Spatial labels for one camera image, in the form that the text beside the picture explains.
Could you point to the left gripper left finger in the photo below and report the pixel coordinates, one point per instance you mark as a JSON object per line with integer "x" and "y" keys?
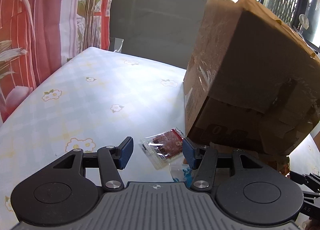
{"x": 111, "y": 159}

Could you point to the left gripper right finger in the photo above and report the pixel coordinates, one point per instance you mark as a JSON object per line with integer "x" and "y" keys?
{"x": 203, "y": 159}

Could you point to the blue white cookie packet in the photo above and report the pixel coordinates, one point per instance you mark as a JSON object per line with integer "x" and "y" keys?
{"x": 181, "y": 173}

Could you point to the clear red jerky packet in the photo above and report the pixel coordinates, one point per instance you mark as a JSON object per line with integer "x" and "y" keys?
{"x": 162, "y": 148}

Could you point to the small orange snack packet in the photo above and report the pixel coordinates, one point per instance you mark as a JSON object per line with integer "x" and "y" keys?
{"x": 279, "y": 163}

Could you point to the brown cardboard box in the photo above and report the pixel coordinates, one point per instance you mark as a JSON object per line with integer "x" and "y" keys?
{"x": 251, "y": 82}

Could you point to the white trash bin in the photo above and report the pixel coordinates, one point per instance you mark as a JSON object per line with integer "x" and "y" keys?
{"x": 116, "y": 44}

